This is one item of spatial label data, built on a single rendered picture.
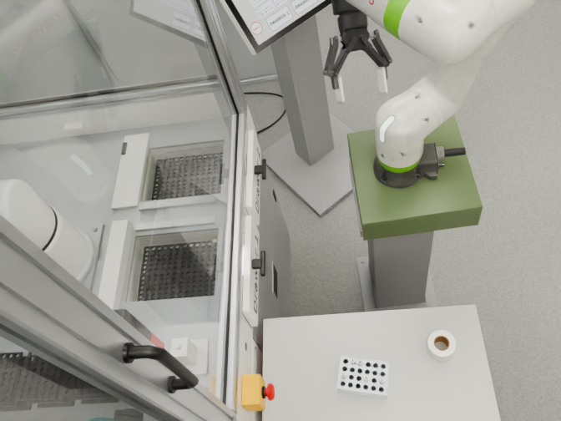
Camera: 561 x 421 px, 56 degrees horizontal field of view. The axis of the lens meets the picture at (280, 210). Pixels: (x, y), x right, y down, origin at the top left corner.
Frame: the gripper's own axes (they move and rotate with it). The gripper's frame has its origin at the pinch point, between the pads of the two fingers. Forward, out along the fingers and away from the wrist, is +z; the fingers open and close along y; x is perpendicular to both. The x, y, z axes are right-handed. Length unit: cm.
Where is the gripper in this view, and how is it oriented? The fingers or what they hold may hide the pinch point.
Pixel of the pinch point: (361, 93)
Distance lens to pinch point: 145.5
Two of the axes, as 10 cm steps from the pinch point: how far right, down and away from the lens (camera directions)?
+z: 1.7, 9.5, 2.5
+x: -4.2, -1.6, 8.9
